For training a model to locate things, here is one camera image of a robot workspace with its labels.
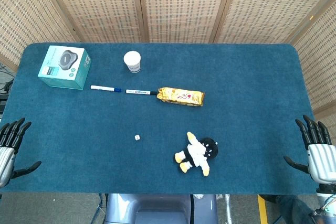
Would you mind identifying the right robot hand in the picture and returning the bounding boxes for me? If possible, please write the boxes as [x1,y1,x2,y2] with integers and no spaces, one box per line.
[283,114,336,184]

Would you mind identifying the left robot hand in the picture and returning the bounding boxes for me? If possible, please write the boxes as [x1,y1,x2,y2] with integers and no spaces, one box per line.
[0,118,42,188]

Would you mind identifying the teal speaker product box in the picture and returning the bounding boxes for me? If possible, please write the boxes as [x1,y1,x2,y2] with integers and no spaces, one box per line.
[37,45,92,90]

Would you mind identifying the blue capped whiteboard marker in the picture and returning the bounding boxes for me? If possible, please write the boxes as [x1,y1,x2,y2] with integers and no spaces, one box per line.
[90,85,122,93]

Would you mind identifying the black white plush penguin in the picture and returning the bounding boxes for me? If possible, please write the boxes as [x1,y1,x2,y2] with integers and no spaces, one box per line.
[173,131,219,177]

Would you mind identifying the black capped whiteboard marker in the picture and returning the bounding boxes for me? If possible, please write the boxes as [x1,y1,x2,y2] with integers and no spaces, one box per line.
[125,89,158,96]

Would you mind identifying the gold snack package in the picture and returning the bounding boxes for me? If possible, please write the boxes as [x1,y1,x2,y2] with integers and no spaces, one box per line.
[156,87,205,108]

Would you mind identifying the blue carpet table mat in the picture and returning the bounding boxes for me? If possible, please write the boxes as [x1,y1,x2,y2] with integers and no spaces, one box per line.
[0,42,324,196]

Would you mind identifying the white paper cup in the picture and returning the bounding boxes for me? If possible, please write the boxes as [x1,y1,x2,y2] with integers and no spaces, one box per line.
[123,50,142,73]

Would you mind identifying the grey robot torso base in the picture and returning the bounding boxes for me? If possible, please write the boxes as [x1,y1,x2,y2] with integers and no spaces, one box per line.
[104,194,219,224]

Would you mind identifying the woven bamboo folding screen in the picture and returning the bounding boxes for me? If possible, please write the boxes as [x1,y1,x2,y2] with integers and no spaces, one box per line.
[0,0,336,141]

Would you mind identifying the black cables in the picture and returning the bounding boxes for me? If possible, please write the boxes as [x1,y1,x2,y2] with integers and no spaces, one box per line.
[0,62,16,96]

